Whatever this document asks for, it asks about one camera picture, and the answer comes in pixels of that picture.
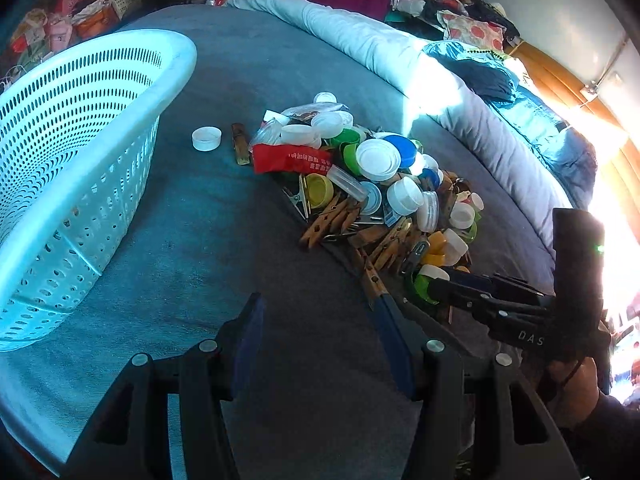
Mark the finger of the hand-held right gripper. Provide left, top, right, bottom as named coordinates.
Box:
left=442, top=267, right=546, bottom=309
left=428, top=280, right=547, bottom=329

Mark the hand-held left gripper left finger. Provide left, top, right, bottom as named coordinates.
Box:
left=62, top=292, right=266, bottom=480

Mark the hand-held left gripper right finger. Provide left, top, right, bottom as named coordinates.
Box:
left=367, top=292, right=583, bottom=480

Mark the light green bottle cap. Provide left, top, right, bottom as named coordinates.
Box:
left=406, top=265, right=451, bottom=307

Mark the pile of wooden clothespins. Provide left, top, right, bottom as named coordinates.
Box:
left=299, top=170, right=473, bottom=311

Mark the pile of plastic bottle caps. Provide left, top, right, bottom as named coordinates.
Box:
left=260, top=91, right=486, bottom=307

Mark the dark wooden clothespin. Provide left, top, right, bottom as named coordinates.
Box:
left=230, top=123, right=250, bottom=166

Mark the white bottle cap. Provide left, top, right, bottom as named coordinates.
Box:
left=192, top=126, right=223, bottom=152

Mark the light blue perforated plastic basket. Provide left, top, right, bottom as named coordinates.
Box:
left=0, top=29, right=198, bottom=353

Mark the person's right forearm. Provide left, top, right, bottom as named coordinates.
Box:
left=557, top=392, right=640, bottom=480

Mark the person's right hand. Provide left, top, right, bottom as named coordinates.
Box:
left=542, top=357, right=601, bottom=431

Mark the blue satin quilt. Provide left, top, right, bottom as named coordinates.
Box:
left=422, top=40, right=598, bottom=211

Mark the metal clip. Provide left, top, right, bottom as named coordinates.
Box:
left=281, top=175, right=312, bottom=222

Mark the clear plastic vial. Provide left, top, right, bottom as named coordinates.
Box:
left=326, top=165, right=368, bottom=204

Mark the red foil packet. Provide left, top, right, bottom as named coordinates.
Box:
left=251, top=143, right=335, bottom=177

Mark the wooden headboard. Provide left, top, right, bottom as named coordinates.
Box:
left=505, top=40, right=631, bottom=241

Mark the dark blue garment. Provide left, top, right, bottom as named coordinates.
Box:
left=462, top=55, right=516, bottom=103

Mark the clear plastic bag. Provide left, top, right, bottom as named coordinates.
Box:
left=248, top=102, right=349, bottom=148

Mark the floral pillow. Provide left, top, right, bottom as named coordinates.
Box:
left=437, top=10, right=506, bottom=53

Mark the blue bed blanket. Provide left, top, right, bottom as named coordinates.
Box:
left=0, top=5, right=556, bottom=480

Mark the white rolled duvet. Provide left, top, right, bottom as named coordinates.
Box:
left=222, top=0, right=558, bottom=263

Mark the heap of bags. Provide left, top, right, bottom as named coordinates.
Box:
left=7, top=0, right=143, bottom=68

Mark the wall pipe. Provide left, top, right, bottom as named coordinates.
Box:
left=580, top=35, right=631, bottom=98

